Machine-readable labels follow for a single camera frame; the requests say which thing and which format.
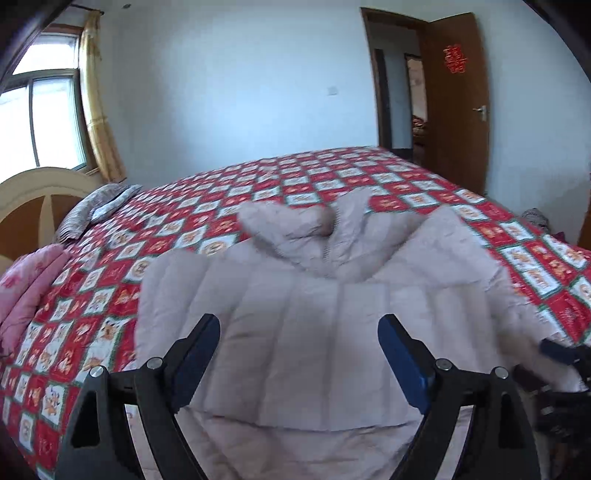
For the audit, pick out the yellow curtain right of window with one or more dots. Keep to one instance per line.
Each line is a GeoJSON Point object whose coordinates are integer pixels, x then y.
{"type": "Point", "coordinates": [99, 132]}

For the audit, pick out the pink folded quilt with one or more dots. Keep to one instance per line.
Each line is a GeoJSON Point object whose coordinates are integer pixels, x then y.
{"type": "Point", "coordinates": [22, 287]}

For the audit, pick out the red patchwork bear bedspread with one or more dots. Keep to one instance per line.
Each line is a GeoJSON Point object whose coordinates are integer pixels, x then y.
{"type": "Point", "coordinates": [87, 316]}

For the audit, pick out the brown door frame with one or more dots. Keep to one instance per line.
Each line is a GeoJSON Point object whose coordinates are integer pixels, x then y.
{"type": "Point", "coordinates": [399, 81]}

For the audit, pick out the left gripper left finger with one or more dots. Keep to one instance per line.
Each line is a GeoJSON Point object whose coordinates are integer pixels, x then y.
{"type": "Point", "coordinates": [98, 442]}

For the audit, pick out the brown wooden door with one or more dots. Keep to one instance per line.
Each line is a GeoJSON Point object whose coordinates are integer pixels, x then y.
{"type": "Point", "coordinates": [457, 140]}

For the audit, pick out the cream and brown headboard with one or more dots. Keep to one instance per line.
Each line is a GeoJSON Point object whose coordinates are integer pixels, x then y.
{"type": "Point", "coordinates": [34, 203]}

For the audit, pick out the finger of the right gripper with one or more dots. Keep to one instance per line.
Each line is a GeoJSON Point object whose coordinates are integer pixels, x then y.
{"type": "Point", "coordinates": [575, 356]}

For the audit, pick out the beige quilted puffer jacket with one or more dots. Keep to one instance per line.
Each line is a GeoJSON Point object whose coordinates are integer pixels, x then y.
{"type": "Point", "coordinates": [299, 387]}

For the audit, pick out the dark bag on floor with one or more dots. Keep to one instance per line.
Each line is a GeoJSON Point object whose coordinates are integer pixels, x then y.
{"type": "Point", "coordinates": [537, 219]}

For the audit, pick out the window with grey frame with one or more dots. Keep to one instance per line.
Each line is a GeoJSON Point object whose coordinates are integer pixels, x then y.
{"type": "Point", "coordinates": [42, 121]}

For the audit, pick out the silver door handle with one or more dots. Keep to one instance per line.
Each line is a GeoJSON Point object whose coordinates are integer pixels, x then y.
{"type": "Point", "coordinates": [482, 111]}

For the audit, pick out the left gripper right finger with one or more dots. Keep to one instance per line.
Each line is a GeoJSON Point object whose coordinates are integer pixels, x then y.
{"type": "Point", "coordinates": [499, 444]}

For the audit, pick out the grey striped pillow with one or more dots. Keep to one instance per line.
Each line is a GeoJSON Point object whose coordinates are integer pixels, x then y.
{"type": "Point", "coordinates": [96, 207]}

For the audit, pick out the red double happiness decal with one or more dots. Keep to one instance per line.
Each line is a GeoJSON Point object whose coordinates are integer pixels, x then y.
{"type": "Point", "coordinates": [455, 59]}

